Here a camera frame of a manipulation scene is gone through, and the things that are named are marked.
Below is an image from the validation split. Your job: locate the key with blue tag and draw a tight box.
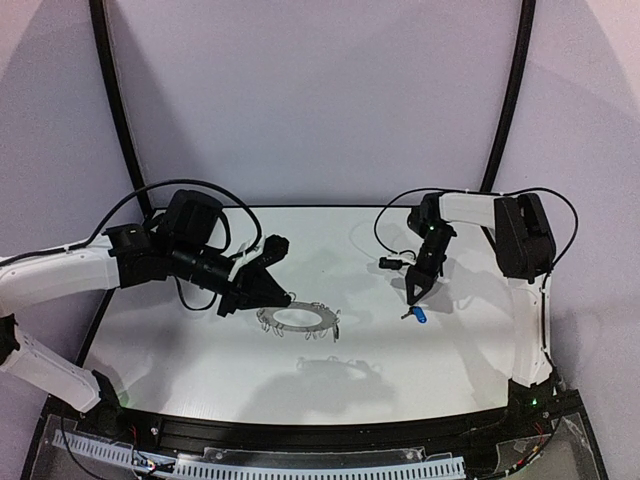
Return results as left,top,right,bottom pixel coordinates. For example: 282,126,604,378
400,306,428,324

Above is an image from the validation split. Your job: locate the metal keyring disc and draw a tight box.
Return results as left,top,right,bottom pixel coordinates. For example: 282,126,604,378
256,301,340,340

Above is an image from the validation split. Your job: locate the key with black tag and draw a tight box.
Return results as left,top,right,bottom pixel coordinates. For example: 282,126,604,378
332,322,340,343

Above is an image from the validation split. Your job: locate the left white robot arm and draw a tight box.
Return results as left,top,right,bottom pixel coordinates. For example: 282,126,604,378
1,188,292,414

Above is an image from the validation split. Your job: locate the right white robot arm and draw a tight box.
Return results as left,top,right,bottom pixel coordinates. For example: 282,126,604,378
405,192,556,388

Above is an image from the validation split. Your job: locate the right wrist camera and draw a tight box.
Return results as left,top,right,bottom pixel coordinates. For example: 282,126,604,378
378,255,416,271

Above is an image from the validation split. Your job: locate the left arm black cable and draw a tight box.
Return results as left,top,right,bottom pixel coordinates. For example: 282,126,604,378
0,180,264,312

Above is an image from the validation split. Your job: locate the black front aluminium rail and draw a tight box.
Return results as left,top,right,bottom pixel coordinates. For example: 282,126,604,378
124,408,506,453

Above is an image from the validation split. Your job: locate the white slotted cable duct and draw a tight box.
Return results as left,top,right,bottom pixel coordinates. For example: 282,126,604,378
45,429,466,480

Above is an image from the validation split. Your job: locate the right black frame post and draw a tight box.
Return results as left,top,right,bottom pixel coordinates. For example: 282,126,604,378
479,0,537,194

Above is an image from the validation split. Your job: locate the black frame post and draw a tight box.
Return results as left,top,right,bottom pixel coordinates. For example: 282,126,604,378
88,0,145,190
479,0,537,194

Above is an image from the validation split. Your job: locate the left black frame post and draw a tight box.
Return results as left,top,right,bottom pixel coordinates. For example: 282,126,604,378
88,0,145,190

